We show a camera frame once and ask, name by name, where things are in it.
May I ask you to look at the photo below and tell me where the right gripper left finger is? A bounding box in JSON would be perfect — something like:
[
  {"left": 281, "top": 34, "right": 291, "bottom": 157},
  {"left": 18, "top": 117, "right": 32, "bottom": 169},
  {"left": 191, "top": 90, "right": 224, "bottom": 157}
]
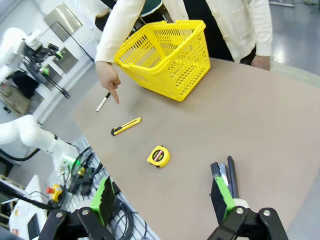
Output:
[{"left": 41, "top": 175, "right": 118, "bottom": 240}]

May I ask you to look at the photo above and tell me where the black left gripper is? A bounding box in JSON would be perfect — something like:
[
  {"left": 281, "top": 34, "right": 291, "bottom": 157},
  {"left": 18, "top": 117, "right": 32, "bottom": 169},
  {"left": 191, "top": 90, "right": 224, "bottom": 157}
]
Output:
[{"left": 23, "top": 43, "right": 63, "bottom": 76}]

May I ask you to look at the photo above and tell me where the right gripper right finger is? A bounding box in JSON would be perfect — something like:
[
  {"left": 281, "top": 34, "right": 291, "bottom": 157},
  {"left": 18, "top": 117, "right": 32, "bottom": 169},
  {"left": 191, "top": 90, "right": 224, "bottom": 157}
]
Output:
[{"left": 208, "top": 175, "right": 288, "bottom": 240}]

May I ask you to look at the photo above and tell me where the yellow tape measure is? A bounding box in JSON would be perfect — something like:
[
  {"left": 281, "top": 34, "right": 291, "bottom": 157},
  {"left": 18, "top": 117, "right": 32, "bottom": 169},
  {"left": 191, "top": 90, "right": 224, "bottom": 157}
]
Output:
[{"left": 146, "top": 145, "right": 172, "bottom": 168}]

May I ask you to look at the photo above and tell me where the yellow black utility knife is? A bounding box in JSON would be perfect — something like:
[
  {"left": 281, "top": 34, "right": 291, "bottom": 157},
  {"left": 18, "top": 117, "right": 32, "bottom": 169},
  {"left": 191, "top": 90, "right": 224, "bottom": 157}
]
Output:
[{"left": 110, "top": 116, "right": 143, "bottom": 137}]

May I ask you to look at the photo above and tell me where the person's left forearm white sleeve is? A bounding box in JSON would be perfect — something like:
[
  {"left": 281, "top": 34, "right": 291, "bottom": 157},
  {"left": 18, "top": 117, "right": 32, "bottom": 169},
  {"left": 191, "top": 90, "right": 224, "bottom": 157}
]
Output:
[{"left": 249, "top": 0, "right": 273, "bottom": 58}]

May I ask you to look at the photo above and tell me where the person's right forearm white sleeve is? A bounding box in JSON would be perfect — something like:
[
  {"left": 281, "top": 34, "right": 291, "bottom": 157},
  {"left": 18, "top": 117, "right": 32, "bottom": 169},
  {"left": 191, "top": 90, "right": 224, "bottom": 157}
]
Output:
[{"left": 94, "top": 0, "right": 147, "bottom": 64}]

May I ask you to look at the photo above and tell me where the yellow plastic shopping basket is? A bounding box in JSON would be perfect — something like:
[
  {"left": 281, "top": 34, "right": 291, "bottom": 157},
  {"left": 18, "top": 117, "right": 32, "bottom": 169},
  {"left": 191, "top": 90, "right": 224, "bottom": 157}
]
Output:
[{"left": 113, "top": 19, "right": 211, "bottom": 102}]

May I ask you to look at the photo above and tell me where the person in white cardigan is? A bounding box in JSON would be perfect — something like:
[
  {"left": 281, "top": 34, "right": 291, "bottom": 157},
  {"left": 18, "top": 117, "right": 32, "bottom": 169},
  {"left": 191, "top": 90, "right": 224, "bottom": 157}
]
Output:
[{"left": 94, "top": 0, "right": 273, "bottom": 72}]

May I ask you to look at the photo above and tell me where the person's right hand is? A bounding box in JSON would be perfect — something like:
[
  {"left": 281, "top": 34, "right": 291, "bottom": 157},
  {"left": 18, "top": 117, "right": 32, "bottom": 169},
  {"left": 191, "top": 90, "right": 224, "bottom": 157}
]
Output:
[{"left": 94, "top": 60, "right": 123, "bottom": 105}]

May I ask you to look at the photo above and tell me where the person's left hand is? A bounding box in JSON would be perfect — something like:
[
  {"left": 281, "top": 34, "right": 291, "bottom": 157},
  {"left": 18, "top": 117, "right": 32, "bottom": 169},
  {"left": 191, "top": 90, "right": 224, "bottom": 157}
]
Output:
[{"left": 250, "top": 54, "right": 272, "bottom": 72}]

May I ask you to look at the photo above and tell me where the black stapler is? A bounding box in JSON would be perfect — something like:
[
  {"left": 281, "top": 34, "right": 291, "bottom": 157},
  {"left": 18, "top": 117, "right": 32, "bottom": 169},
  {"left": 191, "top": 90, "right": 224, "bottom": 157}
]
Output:
[{"left": 210, "top": 155, "right": 240, "bottom": 200}]

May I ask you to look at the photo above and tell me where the black bag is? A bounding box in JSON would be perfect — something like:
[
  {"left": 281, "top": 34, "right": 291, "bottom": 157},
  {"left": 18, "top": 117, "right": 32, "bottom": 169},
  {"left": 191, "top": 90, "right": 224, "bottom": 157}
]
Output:
[{"left": 11, "top": 70, "right": 40, "bottom": 99}]

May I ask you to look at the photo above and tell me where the silver metal panel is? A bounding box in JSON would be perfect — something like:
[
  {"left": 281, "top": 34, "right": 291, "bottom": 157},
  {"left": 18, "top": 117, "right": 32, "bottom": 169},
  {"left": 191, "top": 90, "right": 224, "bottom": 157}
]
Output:
[{"left": 42, "top": 2, "right": 83, "bottom": 43}]

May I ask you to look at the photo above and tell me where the yellow red emergency stop button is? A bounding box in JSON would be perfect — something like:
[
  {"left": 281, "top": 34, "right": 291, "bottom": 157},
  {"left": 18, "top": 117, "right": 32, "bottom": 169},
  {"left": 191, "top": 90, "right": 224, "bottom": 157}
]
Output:
[{"left": 45, "top": 183, "right": 64, "bottom": 202}]

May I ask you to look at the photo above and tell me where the brown cardboard box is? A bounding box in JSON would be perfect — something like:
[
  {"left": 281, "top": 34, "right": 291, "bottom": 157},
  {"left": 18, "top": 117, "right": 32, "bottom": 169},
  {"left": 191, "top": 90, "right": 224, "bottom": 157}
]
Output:
[{"left": 0, "top": 83, "right": 32, "bottom": 117}]

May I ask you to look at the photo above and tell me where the white marker with black cap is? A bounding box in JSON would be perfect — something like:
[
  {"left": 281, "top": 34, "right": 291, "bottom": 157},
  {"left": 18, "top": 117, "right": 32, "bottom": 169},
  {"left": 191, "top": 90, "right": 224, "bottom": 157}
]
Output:
[{"left": 96, "top": 91, "right": 112, "bottom": 113}]

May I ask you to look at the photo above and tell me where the white device housing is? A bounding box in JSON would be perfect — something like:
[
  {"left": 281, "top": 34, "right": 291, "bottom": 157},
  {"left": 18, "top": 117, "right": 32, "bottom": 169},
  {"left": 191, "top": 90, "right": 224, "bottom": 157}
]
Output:
[{"left": 9, "top": 174, "right": 48, "bottom": 240}]

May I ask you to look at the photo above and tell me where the black pole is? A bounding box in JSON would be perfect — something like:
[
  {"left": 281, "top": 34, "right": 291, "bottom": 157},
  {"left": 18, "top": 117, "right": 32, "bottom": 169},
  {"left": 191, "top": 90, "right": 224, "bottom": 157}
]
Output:
[{"left": 0, "top": 181, "right": 58, "bottom": 211}]

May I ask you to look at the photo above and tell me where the dark green chair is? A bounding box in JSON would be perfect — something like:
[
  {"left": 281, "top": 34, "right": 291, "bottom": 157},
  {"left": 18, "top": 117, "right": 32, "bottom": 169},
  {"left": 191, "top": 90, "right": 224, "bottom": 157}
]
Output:
[{"left": 139, "top": 0, "right": 165, "bottom": 18}]

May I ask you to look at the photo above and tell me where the black cable bundle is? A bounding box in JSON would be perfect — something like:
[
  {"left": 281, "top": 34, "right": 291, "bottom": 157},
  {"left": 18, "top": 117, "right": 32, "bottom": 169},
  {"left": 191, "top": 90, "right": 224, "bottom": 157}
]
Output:
[{"left": 67, "top": 146, "right": 106, "bottom": 196}]

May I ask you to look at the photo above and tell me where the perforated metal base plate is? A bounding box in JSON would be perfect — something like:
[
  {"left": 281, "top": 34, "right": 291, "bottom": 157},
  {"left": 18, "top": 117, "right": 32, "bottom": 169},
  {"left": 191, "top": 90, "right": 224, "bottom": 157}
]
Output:
[{"left": 46, "top": 134, "right": 161, "bottom": 240}]

